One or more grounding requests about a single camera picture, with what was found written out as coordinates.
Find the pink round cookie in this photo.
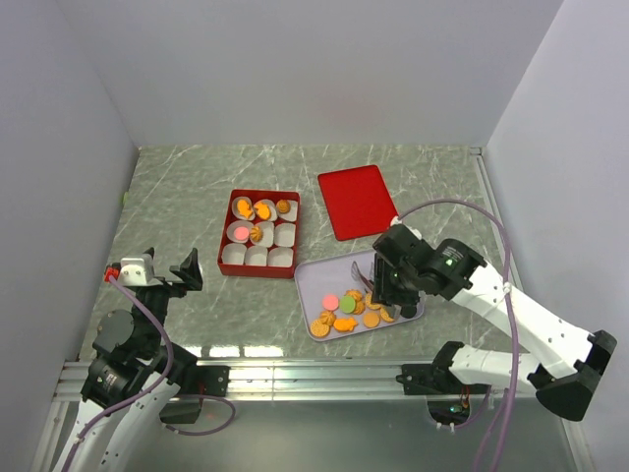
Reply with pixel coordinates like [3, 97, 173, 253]
[233, 226, 250, 242]
[321, 294, 339, 311]

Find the swirl cookie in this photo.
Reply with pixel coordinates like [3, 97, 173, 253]
[319, 310, 336, 326]
[276, 200, 291, 214]
[250, 225, 264, 244]

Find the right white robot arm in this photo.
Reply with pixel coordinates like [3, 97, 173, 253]
[372, 222, 617, 422]

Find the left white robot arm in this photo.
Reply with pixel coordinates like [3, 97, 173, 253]
[54, 248, 236, 471]

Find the black sandwich cookie right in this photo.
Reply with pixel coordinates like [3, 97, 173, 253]
[400, 305, 417, 319]

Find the dotted round biscuit right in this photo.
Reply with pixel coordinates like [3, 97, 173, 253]
[379, 307, 396, 324]

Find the dotted round biscuit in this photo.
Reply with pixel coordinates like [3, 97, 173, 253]
[365, 292, 382, 311]
[379, 307, 396, 324]
[310, 319, 330, 338]

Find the dotted round biscuit middle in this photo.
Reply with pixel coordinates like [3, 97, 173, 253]
[365, 292, 382, 311]

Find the plain orange round cookie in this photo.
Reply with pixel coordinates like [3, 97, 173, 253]
[363, 312, 380, 328]

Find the green round cookie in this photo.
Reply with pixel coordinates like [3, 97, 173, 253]
[339, 295, 357, 314]

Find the lilac plastic tray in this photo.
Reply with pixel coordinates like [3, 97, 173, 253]
[295, 250, 425, 342]

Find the dotted round biscuit left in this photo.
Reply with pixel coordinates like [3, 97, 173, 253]
[310, 319, 330, 338]

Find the red box lid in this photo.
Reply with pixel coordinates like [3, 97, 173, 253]
[317, 164, 398, 241]

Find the red cookie box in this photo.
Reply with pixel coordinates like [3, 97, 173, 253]
[217, 189, 301, 279]

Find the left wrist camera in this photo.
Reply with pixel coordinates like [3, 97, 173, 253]
[104, 256, 158, 287]

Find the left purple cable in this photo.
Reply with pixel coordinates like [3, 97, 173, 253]
[58, 274, 237, 472]

